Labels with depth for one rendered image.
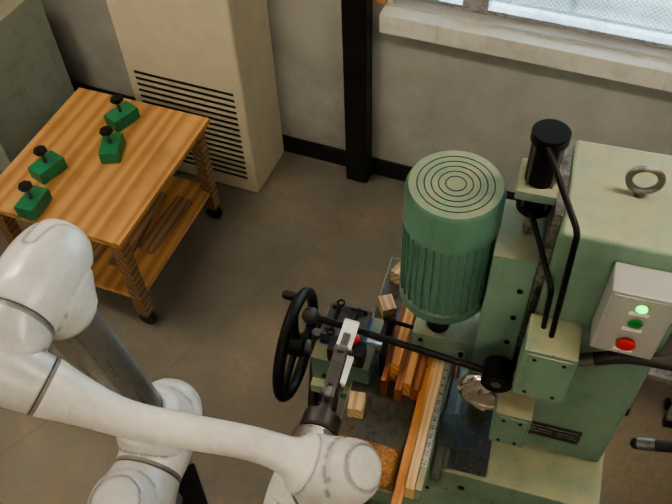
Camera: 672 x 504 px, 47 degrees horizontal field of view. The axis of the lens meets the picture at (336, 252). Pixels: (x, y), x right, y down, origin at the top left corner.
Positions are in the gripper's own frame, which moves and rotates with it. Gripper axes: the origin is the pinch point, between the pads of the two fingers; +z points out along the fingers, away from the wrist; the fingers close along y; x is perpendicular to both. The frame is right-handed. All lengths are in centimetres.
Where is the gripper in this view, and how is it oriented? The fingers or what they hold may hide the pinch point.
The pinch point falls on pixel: (348, 343)
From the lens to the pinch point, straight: 156.9
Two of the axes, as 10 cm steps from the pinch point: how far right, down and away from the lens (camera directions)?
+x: -9.6, -2.7, 1.3
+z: 2.9, -7.6, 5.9
